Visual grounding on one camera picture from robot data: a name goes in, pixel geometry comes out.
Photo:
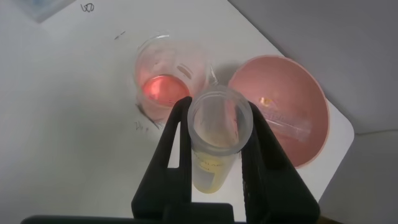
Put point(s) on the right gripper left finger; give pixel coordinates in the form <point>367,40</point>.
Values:
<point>168,186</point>

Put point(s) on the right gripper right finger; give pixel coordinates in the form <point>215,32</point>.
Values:
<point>273,193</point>

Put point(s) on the test tube with yellow pigment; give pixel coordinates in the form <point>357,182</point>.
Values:
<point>214,149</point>

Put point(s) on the test tube with red pigment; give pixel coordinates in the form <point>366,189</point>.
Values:
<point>289,124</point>

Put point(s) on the clear plastic beaker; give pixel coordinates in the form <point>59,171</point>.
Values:
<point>168,87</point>

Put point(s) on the clear plastic test tube rack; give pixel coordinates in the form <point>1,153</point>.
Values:
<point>43,11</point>

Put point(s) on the pink bowl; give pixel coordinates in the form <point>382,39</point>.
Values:
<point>289,93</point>

